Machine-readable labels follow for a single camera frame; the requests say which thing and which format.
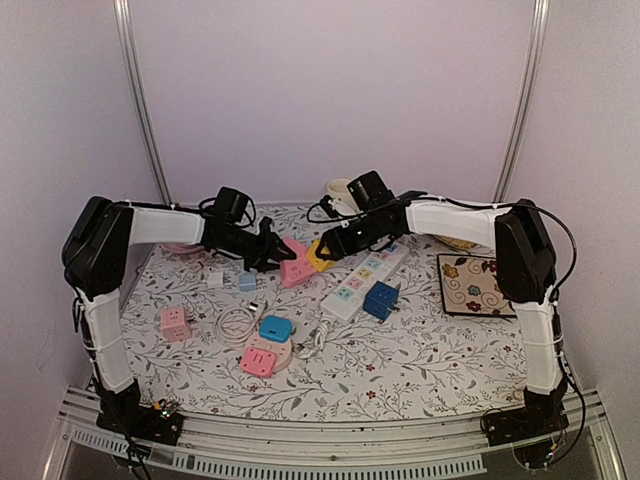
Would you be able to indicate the cyan adapter plug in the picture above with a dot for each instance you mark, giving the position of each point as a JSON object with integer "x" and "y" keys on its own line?
{"x": 275, "y": 329}

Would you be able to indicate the pink ceramic plate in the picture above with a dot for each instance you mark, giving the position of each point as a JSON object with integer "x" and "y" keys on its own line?
{"x": 181, "y": 248}

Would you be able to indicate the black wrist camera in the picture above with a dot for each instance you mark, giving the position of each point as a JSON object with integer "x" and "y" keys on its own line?
{"x": 369, "y": 191}
{"x": 230, "y": 205}

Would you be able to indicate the pink triangular power socket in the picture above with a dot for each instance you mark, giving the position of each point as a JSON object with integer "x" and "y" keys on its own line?
{"x": 297, "y": 271}

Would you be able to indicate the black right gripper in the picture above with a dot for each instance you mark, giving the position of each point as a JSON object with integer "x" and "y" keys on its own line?
{"x": 339, "y": 245}

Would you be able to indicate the front aluminium rail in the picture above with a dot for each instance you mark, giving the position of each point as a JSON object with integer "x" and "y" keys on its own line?
{"x": 432, "y": 448}

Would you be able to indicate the pink cube socket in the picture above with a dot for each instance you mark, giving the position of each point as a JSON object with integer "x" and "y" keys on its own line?
{"x": 174, "y": 325}

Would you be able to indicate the aluminium frame post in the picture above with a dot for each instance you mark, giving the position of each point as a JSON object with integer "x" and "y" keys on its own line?
{"x": 126, "y": 37}
{"x": 526, "y": 93}

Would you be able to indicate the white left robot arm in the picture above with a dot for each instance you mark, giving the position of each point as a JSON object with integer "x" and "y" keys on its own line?
{"x": 94, "y": 259}

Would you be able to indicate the cream ceramic mug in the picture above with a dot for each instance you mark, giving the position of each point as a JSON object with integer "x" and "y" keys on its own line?
{"x": 338, "y": 189}

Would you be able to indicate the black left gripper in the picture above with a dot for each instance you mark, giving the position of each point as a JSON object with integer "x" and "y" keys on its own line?
{"x": 268, "y": 250}

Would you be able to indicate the right aluminium frame post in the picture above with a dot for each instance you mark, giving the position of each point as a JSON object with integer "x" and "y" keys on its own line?
{"x": 526, "y": 93}

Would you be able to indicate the white multicolour power strip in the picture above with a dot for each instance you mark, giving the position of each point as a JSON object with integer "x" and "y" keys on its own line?
{"x": 347, "y": 299}

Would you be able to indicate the small white charger plug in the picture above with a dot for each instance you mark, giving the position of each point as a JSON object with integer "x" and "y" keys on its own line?
{"x": 218, "y": 280}

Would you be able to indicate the light blue charger plug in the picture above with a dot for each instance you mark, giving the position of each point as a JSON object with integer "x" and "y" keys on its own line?
{"x": 247, "y": 282}

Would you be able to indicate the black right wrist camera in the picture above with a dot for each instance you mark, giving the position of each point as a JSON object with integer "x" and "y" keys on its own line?
{"x": 369, "y": 191}

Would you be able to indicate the dark blue cube socket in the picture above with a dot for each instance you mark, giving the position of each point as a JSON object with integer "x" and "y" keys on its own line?
{"x": 380, "y": 300}

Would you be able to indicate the yellow woven bamboo tray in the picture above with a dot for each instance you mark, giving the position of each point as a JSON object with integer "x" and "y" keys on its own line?
{"x": 458, "y": 244}

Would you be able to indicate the left aluminium frame post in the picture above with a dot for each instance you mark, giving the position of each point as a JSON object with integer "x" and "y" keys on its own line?
{"x": 126, "y": 37}

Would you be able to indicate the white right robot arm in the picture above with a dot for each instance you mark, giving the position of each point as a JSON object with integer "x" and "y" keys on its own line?
{"x": 526, "y": 275}

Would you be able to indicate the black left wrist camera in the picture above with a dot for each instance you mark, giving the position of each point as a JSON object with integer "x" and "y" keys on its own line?
{"x": 230, "y": 205}

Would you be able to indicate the square floral ceramic plate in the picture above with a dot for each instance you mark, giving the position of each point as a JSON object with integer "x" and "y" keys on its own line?
{"x": 469, "y": 287}

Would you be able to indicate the pink adapter plug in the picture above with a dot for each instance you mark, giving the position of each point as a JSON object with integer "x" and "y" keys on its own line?
{"x": 258, "y": 362}

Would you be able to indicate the round pink power hub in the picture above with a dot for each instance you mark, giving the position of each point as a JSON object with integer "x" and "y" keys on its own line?
{"x": 281, "y": 351}

